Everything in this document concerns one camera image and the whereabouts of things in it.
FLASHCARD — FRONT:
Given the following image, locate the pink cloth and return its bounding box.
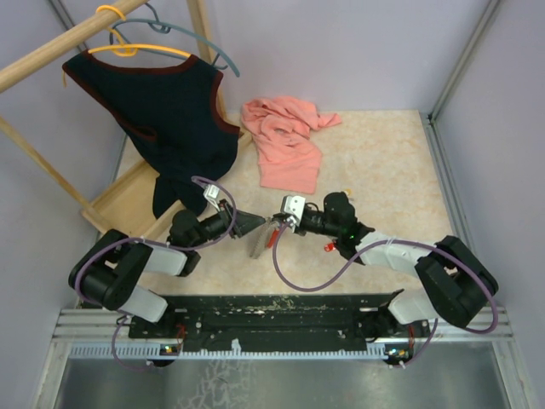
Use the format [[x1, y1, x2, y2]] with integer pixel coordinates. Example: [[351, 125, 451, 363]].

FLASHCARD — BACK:
[[240, 96, 341, 194]]

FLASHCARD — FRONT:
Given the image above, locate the yellow clothes hanger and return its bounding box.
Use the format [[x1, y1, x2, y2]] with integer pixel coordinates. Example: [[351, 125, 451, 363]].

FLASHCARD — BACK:
[[62, 3, 192, 89]]

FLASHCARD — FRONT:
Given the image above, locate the dark navy vest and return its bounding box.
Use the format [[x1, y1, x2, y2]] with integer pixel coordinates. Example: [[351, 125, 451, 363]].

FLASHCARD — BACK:
[[62, 52, 240, 217]]

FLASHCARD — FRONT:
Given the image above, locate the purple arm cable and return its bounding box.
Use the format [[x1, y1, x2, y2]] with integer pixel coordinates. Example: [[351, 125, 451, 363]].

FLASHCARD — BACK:
[[272, 223, 500, 368], [75, 176, 236, 372]]

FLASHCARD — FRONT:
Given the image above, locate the wooden clothes rack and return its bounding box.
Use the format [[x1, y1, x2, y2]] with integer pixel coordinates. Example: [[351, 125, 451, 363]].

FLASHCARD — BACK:
[[0, 0, 253, 256]]

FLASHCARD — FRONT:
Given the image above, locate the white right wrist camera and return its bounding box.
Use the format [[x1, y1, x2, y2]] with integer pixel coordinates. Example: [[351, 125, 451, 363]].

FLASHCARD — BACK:
[[280, 195, 306, 228]]

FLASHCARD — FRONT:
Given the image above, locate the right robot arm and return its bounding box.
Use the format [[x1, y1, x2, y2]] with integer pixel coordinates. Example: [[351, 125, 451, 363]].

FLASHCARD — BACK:
[[272, 192, 499, 337]]

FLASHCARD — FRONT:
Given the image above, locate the grey-blue clothes hanger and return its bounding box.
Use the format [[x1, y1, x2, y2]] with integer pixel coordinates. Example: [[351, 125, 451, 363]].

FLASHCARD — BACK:
[[109, 1, 240, 78]]

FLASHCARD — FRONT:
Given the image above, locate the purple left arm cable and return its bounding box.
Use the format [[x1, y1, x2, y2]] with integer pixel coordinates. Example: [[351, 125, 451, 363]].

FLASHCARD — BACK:
[[75, 176, 236, 372]]

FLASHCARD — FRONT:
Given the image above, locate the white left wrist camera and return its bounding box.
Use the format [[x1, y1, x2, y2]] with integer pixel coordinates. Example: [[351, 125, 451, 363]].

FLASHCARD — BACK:
[[204, 184, 221, 208]]

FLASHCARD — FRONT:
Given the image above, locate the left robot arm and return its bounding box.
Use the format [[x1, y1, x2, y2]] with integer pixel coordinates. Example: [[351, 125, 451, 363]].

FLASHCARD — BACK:
[[68, 202, 266, 338]]

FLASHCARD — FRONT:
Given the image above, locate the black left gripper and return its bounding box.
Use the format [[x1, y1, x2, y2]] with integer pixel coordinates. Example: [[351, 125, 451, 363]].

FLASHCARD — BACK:
[[190, 199, 266, 250]]

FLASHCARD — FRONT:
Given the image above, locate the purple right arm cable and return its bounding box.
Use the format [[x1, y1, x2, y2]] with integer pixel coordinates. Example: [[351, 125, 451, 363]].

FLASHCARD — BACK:
[[272, 223, 500, 368]]

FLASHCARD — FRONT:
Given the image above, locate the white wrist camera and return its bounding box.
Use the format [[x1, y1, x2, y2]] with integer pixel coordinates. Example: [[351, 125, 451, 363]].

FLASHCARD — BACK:
[[280, 195, 306, 228], [204, 184, 221, 208]]

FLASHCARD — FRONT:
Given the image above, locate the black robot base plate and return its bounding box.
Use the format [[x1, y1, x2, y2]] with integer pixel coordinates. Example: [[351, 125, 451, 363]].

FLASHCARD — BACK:
[[129, 294, 429, 353]]

